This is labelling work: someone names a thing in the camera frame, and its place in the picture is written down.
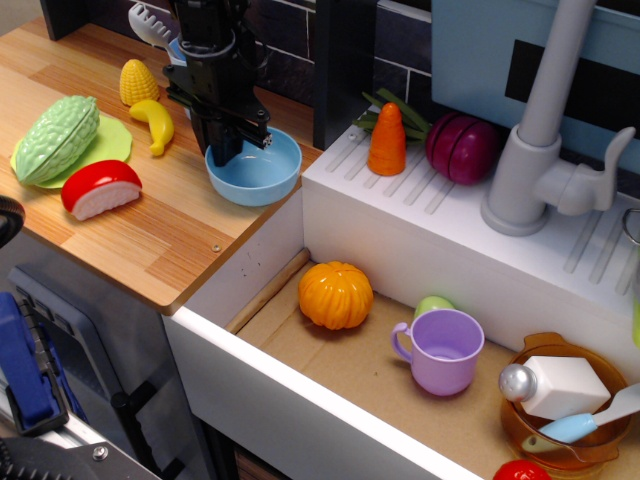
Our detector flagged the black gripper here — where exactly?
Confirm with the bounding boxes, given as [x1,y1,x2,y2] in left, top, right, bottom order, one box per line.
[164,1,271,167]

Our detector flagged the light blue plastic bowl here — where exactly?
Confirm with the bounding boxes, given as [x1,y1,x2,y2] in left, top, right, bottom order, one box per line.
[205,128,302,207]

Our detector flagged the yellow toy banana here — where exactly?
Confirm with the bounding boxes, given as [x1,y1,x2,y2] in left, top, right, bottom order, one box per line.
[129,99,174,157]

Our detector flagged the yellow toy corn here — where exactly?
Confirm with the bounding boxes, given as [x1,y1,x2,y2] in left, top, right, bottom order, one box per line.
[119,59,160,106]

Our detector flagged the light blue plastic cup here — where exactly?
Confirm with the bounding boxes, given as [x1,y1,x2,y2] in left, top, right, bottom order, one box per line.
[167,38,186,67]

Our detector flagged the light green plate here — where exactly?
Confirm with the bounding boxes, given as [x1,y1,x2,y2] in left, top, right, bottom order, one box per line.
[10,115,132,189]

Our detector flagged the red white toy sushi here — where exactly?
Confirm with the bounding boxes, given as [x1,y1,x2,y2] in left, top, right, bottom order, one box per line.
[61,160,142,221]

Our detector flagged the white pasta spoon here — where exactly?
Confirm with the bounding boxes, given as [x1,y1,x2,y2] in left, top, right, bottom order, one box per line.
[128,2,174,50]

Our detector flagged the green toy bitter gourd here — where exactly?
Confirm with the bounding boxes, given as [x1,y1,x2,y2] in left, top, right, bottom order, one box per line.
[13,95,100,185]

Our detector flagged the orange toy carrot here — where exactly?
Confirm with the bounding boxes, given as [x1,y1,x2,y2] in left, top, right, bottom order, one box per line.
[367,102,406,176]

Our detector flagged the orange toy pumpkin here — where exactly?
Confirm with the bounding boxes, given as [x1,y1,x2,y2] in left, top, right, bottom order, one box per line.
[298,261,374,330]

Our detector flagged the white toy sink unit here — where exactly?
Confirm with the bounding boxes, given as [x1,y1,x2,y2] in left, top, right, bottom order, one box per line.
[165,129,639,479]

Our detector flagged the purple toy onion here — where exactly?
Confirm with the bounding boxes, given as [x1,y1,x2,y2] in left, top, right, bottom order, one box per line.
[425,112,501,186]

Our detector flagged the grey oven door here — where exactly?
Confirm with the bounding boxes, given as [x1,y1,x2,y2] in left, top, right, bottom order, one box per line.
[1,238,208,479]

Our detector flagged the small green toy fruit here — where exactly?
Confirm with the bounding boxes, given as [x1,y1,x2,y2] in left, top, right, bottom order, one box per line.
[414,295,455,318]

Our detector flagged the light blue toy microwave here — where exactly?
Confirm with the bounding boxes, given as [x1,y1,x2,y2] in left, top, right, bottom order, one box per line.
[432,1,639,158]

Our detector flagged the blue black clamp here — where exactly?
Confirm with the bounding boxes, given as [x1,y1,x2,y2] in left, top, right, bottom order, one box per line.
[1,292,86,437]

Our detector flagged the purple plastic mug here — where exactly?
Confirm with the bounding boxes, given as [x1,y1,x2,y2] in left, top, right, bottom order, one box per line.
[390,309,485,397]

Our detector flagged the grey toy faucet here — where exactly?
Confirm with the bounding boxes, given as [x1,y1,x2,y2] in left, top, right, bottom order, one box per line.
[481,1,636,236]

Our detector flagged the white salt shaker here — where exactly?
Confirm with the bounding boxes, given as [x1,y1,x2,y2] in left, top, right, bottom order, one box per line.
[498,356,611,420]

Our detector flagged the red toy tomato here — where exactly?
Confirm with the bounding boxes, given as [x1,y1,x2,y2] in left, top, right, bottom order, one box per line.
[493,460,551,480]

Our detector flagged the blue handled white spatula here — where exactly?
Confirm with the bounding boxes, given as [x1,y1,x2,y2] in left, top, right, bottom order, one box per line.
[540,384,639,444]

